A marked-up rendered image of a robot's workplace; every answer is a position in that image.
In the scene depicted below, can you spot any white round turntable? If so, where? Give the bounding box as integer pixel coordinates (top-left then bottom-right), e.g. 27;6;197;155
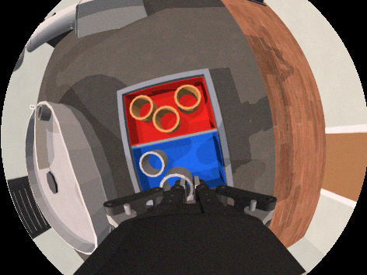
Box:
25;101;117;254

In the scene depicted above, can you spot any bronze bushing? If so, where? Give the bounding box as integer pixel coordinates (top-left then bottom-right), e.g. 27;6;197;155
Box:
130;95;158;123
153;106;181;134
174;85;201;114

